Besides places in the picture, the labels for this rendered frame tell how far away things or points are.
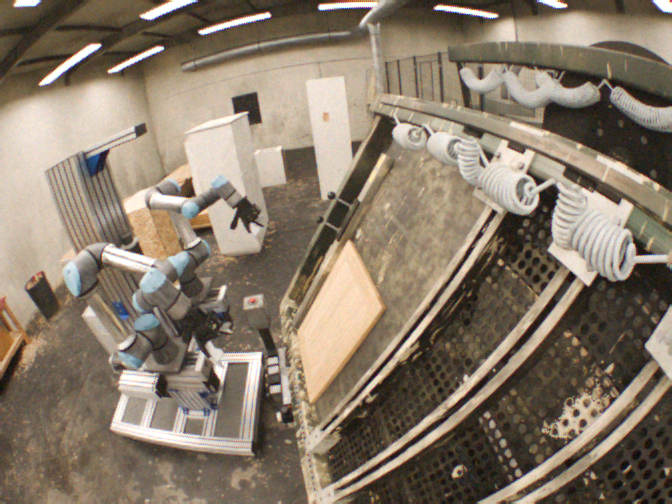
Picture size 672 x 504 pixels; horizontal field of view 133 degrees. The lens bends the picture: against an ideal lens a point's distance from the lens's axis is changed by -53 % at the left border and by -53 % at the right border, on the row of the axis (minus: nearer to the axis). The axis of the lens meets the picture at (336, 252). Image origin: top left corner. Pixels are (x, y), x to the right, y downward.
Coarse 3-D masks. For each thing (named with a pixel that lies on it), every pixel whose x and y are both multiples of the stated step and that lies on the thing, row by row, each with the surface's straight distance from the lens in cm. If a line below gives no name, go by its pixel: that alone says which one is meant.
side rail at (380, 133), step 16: (384, 128) 147; (368, 144) 145; (384, 144) 148; (368, 160) 147; (352, 176) 147; (368, 176) 150; (336, 192) 154; (352, 192) 150; (336, 208) 151; (320, 224) 158; (336, 224) 155; (320, 240) 157; (304, 256) 166; (320, 256) 162; (304, 272) 167; (288, 288) 178; (304, 288) 173
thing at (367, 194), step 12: (384, 156) 124; (384, 168) 124; (372, 180) 125; (372, 192) 126; (360, 204) 126; (360, 216) 129; (348, 228) 130; (336, 240) 135; (336, 252) 134; (324, 264) 139; (324, 276) 140; (312, 288) 145; (312, 300) 148; (300, 312) 153; (300, 324) 158
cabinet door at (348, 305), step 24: (336, 264) 133; (360, 264) 114; (336, 288) 127; (360, 288) 109; (312, 312) 144; (336, 312) 122; (360, 312) 106; (312, 336) 139; (336, 336) 118; (360, 336) 103; (312, 360) 135; (336, 360) 114; (312, 384) 131
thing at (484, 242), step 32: (512, 160) 64; (480, 192) 65; (480, 224) 67; (512, 224) 67; (480, 256) 65; (448, 288) 68; (416, 320) 74; (448, 320) 73; (384, 352) 81; (416, 352) 77; (384, 384) 84; (352, 416) 96; (320, 448) 116
